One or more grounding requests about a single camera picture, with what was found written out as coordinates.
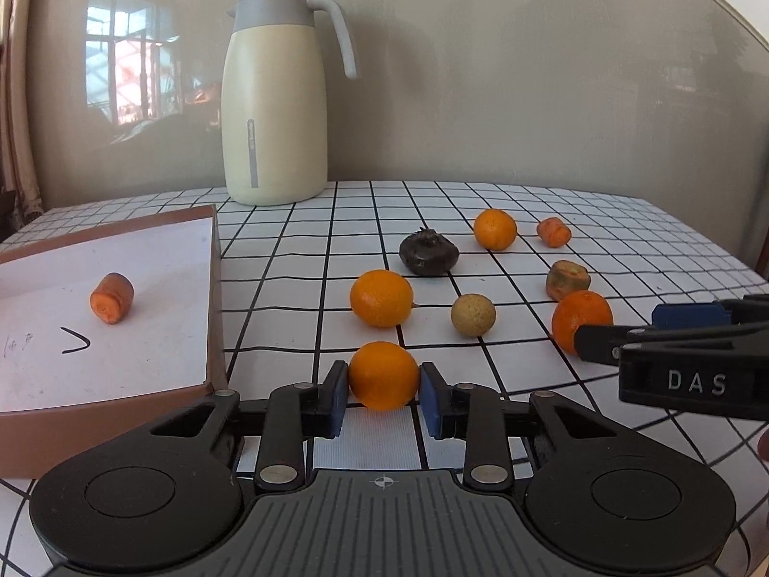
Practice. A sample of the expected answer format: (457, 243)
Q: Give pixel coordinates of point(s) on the dark water chestnut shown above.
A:
(429, 252)

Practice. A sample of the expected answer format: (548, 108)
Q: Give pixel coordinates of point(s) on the beige round fruit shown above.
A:
(473, 314)

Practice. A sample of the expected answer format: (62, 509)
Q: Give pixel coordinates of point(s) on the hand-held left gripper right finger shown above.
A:
(429, 396)

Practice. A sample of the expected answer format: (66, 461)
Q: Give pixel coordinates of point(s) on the beige curtain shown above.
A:
(15, 132)

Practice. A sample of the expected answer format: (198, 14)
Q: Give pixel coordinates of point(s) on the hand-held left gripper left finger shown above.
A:
(341, 400)

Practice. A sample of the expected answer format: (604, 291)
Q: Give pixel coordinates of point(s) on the cream thermos jug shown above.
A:
(273, 102)

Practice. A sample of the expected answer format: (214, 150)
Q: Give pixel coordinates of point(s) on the orange carrot piece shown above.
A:
(554, 232)
(111, 297)

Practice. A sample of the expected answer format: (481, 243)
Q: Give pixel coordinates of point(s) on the greenish carrot piece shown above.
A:
(567, 279)

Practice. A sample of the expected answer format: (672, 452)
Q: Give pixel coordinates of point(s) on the brown cardboard box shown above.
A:
(156, 288)

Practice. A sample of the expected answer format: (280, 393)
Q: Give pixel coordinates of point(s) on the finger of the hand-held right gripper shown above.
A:
(685, 315)
(601, 345)

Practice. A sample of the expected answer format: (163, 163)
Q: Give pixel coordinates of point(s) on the small orange mandarin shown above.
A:
(384, 375)

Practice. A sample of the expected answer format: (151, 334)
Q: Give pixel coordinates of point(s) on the person's right hand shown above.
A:
(764, 448)

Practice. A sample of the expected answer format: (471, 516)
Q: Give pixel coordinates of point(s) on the white checked tablecloth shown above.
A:
(300, 264)

